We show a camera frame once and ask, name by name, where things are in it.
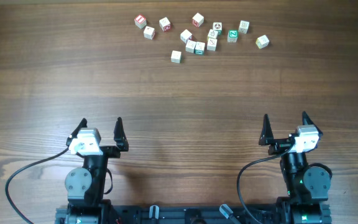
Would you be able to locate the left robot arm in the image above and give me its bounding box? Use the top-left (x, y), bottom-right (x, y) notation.
top-left (55, 118), bottom-right (129, 224)

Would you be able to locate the plain wooden base block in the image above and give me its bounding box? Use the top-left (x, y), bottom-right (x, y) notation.
top-left (171, 50), bottom-right (181, 63)

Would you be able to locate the left camera cable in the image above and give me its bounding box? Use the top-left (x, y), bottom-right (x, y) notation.
top-left (4, 147), bottom-right (71, 224)

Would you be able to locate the wooden block yellow side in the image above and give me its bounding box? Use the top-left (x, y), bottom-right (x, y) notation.
top-left (207, 29), bottom-right (219, 40)

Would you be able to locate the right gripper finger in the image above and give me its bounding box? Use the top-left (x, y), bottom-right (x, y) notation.
top-left (259, 114), bottom-right (274, 146)
top-left (302, 111), bottom-right (323, 137)

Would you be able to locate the wooden block red letter side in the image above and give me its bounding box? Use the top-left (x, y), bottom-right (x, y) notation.
top-left (192, 12), bottom-right (204, 27)

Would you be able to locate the right camera cable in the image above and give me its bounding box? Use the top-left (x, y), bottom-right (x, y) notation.
top-left (236, 146), bottom-right (295, 224)

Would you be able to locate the camera cable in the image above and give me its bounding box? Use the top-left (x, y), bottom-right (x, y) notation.
top-left (236, 146), bottom-right (295, 224)
top-left (4, 147), bottom-right (71, 224)

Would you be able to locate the wooden block animal face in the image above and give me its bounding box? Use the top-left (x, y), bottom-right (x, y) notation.
top-left (213, 22), bottom-right (223, 35)

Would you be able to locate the wooden block teal side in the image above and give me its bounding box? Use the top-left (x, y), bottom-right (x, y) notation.
top-left (195, 42), bottom-right (206, 55)

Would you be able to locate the plain wooden block red side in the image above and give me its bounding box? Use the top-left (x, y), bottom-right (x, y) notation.
top-left (144, 26), bottom-right (155, 40)

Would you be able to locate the wooden block with drawing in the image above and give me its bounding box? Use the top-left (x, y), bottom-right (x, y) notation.
top-left (207, 38), bottom-right (218, 51)

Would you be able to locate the yellow sided wooden block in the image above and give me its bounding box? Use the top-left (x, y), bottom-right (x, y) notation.
top-left (255, 35), bottom-right (270, 49)

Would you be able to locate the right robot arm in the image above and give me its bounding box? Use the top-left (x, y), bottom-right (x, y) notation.
top-left (259, 112), bottom-right (333, 224)

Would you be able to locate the wooden block pattern top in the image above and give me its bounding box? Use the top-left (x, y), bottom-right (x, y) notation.
top-left (238, 21), bottom-right (250, 34)

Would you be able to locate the wooden block red picture side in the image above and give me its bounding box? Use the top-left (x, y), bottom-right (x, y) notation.
top-left (159, 17), bottom-right (172, 32)

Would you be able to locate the wooden block near centre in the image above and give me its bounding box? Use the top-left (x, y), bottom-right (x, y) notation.
top-left (180, 29), bottom-right (192, 44)

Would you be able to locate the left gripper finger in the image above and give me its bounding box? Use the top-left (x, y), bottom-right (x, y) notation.
top-left (114, 117), bottom-right (129, 151)
top-left (66, 118), bottom-right (87, 146)

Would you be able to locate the green letter Z block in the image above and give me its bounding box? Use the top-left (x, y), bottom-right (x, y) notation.
top-left (227, 30), bottom-right (239, 42)

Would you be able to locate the wooden block red U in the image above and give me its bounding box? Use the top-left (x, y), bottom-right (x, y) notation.
top-left (185, 39), bottom-right (196, 54)

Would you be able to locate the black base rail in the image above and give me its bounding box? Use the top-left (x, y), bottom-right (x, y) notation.
top-left (55, 204), bottom-right (333, 224)

